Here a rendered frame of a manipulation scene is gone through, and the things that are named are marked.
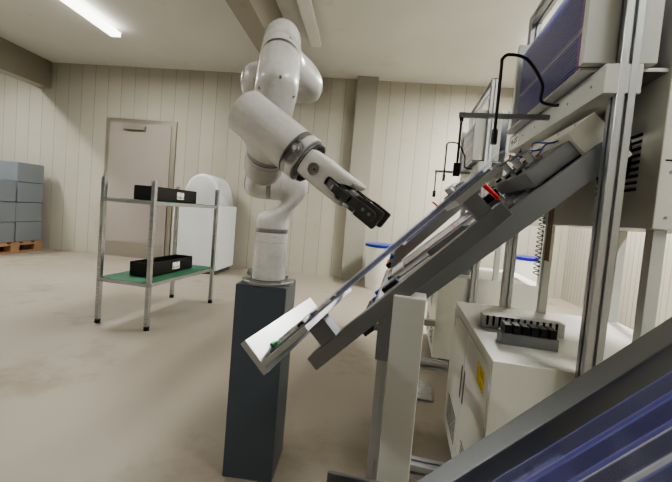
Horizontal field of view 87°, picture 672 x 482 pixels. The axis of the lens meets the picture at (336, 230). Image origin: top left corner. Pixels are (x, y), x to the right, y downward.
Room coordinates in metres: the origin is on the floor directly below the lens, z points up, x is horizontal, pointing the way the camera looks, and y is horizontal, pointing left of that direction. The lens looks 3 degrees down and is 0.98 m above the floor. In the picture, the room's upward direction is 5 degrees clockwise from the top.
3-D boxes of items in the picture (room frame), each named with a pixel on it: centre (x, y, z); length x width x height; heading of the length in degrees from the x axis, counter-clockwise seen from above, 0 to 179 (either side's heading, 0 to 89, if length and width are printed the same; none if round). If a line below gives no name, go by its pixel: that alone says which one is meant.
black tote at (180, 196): (3.02, 1.45, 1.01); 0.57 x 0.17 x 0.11; 169
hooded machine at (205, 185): (5.05, 1.87, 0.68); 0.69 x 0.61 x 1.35; 86
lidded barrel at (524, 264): (4.78, -2.61, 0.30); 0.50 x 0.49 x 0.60; 86
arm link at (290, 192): (1.31, 0.20, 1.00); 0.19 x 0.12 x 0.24; 99
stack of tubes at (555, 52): (1.17, -0.69, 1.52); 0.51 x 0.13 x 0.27; 169
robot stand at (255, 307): (1.31, 0.24, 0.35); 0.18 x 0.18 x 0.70; 86
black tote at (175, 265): (3.02, 1.45, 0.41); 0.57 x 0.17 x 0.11; 169
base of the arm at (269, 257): (1.31, 0.24, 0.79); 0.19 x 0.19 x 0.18
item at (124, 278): (3.02, 1.45, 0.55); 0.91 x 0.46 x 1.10; 169
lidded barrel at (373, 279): (4.84, -0.66, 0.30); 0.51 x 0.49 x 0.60; 175
